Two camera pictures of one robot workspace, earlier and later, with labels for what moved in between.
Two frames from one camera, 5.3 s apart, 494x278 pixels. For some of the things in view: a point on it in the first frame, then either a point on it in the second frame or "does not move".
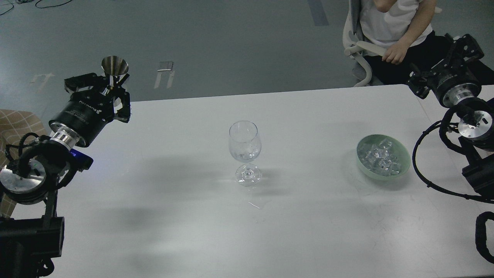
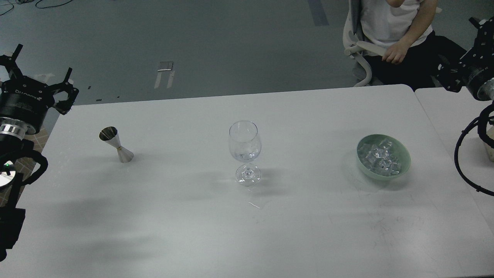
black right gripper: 454,83 to 477,66
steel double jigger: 114,66 to 110,134
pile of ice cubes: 380,158 does not move
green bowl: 382,157 does not move
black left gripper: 88,111 to 28,101
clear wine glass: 245,144 does not move
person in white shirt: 403,29 does not move
